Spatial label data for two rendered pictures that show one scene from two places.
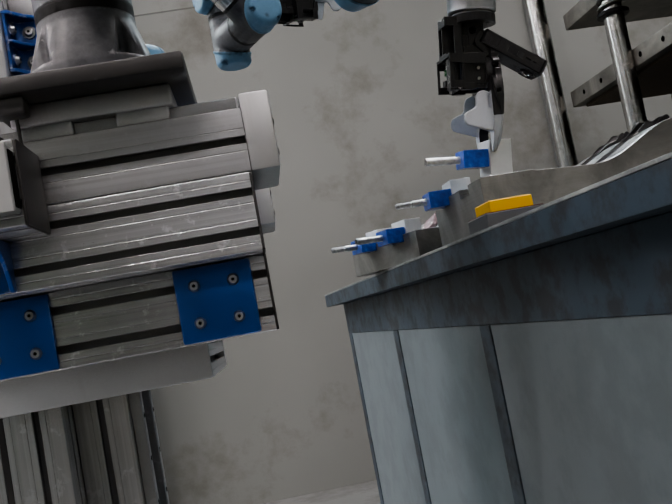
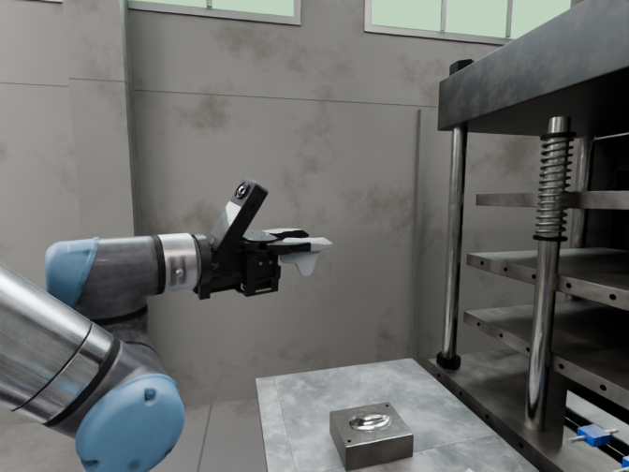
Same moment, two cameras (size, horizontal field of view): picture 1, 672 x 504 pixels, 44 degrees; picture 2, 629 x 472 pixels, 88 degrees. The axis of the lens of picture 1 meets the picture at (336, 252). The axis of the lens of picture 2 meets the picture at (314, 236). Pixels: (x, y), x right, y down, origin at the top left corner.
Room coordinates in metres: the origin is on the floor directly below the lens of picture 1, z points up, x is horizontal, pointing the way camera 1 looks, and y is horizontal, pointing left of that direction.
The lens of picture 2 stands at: (1.33, -0.07, 1.52)
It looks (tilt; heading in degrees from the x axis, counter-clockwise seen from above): 7 degrees down; 355
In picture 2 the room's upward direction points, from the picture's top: straight up
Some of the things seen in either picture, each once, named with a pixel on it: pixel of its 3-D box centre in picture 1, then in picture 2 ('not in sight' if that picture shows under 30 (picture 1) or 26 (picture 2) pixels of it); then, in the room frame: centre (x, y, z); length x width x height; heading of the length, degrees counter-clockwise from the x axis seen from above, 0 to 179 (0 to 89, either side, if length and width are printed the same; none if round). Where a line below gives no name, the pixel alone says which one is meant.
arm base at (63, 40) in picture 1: (91, 54); not in sight; (0.98, 0.24, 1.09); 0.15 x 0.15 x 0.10
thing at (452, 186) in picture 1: (432, 201); not in sight; (1.42, -0.18, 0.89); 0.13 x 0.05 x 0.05; 99
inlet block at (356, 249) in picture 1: (360, 246); not in sight; (1.67, -0.05, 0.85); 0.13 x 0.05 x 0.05; 116
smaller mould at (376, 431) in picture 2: not in sight; (369, 433); (2.20, -0.31, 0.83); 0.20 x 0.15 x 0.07; 99
